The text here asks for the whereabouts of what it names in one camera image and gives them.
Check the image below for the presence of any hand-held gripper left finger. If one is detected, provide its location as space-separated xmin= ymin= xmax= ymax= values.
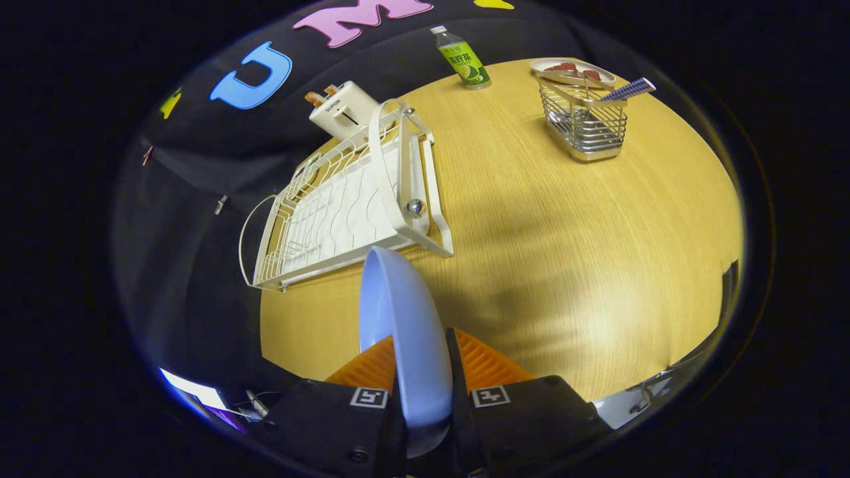
xmin=262 ymin=334 xmax=407 ymax=478

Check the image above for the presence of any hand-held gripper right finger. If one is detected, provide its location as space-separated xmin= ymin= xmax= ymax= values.
xmin=445 ymin=327 xmax=613 ymax=478

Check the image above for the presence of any blue plate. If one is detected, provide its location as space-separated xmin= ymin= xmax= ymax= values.
xmin=359 ymin=246 xmax=454 ymax=459

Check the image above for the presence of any white dish rack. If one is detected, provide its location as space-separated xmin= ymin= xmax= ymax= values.
xmin=238 ymin=98 xmax=455 ymax=293

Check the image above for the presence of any metal wire basket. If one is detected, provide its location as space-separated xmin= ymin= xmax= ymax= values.
xmin=537 ymin=70 xmax=628 ymax=163

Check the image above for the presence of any metal spoon with checkered handle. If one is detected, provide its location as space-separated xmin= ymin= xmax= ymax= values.
xmin=584 ymin=77 xmax=657 ymax=107

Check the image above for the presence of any small white oval dish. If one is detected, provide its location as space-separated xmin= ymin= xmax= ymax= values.
xmin=529 ymin=58 xmax=617 ymax=89

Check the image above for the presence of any black backdrop cloth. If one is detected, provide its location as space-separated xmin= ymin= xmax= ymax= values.
xmin=112 ymin=0 xmax=638 ymax=406

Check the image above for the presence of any white toaster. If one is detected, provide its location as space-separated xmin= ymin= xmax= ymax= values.
xmin=309 ymin=81 xmax=381 ymax=141

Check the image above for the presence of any green tea bottle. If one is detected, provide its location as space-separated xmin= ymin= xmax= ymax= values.
xmin=430 ymin=25 xmax=493 ymax=90

